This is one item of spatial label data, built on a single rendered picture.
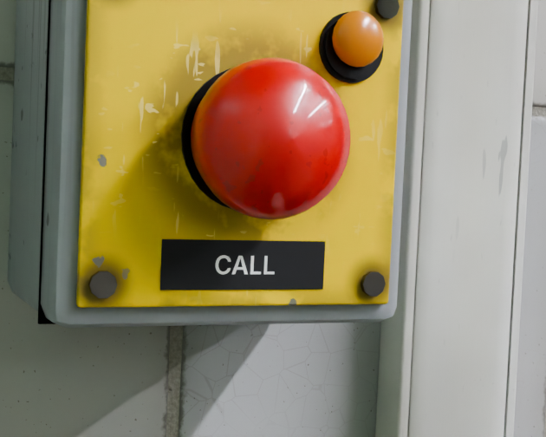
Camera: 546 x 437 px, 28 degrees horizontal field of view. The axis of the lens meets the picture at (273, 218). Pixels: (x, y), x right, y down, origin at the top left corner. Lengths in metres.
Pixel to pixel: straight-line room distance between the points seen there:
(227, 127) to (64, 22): 0.05
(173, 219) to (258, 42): 0.05
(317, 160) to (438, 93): 0.12
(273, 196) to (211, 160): 0.02
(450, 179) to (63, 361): 0.14
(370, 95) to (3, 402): 0.15
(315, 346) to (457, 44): 0.11
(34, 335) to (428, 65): 0.16
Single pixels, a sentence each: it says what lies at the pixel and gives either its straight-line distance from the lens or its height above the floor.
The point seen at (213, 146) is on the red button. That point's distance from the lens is 0.26.
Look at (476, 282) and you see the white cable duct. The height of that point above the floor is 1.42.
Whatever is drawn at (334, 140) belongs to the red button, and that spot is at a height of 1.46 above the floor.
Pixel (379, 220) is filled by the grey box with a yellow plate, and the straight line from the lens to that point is 0.30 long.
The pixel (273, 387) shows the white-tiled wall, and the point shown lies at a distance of 0.38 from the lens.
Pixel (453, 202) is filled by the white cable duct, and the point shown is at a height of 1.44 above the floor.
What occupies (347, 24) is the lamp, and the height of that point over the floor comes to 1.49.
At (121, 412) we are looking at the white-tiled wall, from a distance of 0.36.
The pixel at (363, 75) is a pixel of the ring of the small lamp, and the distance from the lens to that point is 0.30.
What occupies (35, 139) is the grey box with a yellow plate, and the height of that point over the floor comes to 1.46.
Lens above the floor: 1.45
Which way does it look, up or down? 3 degrees down
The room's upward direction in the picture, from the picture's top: 3 degrees clockwise
